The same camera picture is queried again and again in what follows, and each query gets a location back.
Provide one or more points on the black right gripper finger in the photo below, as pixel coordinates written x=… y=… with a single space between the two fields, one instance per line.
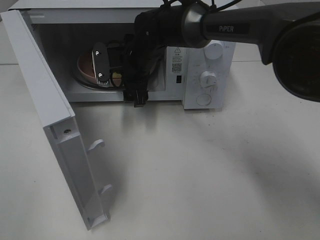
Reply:
x=140 y=96
x=128 y=96

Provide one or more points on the white microwave oven body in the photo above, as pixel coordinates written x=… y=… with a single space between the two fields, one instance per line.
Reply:
x=68 y=50

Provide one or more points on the upper white power knob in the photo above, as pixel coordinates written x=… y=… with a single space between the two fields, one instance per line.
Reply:
x=213 y=51

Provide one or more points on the white microwave door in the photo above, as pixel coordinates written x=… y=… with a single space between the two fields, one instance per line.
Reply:
x=57 y=118

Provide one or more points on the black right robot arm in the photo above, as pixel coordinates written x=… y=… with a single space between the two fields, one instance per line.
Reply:
x=287 y=36

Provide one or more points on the round door release button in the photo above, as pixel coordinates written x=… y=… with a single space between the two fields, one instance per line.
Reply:
x=204 y=99

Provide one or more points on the pink round plate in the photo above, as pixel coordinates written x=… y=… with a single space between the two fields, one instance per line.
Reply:
x=85 y=65

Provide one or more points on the white bread sandwich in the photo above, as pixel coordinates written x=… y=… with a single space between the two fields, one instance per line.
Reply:
x=115 y=51

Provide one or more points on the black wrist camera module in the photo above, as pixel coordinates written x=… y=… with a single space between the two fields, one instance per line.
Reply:
x=101 y=57

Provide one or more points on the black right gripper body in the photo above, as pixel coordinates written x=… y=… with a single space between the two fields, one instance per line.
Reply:
x=155 y=30

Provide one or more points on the warning label sticker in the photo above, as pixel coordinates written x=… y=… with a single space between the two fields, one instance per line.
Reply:
x=176 y=59

